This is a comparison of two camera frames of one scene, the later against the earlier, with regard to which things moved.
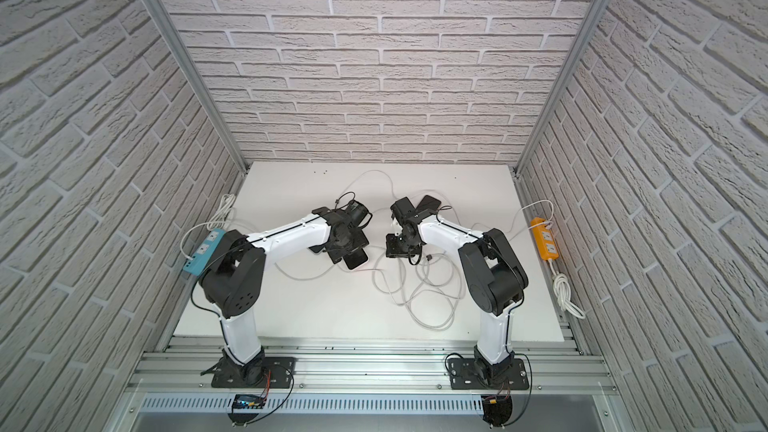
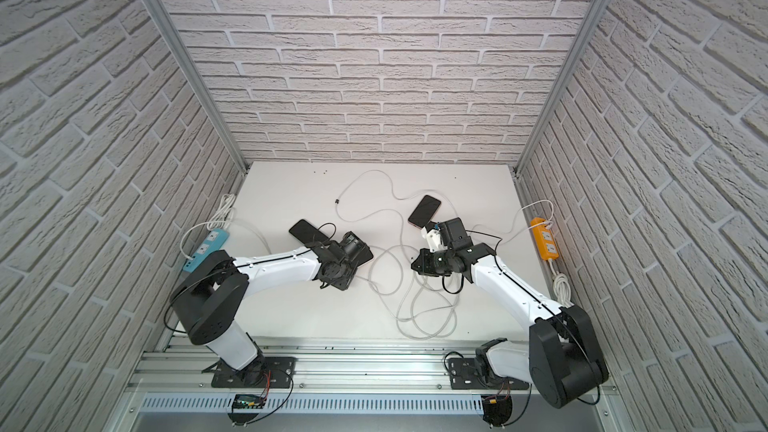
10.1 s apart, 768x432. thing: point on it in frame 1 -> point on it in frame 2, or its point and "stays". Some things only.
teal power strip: x=200 y=257 stays
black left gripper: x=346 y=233 -> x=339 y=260
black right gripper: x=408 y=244 -> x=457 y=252
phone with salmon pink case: x=428 y=202 stays
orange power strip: x=545 y=239 stays
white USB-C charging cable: x=451 y=267 -> x=445 y=282
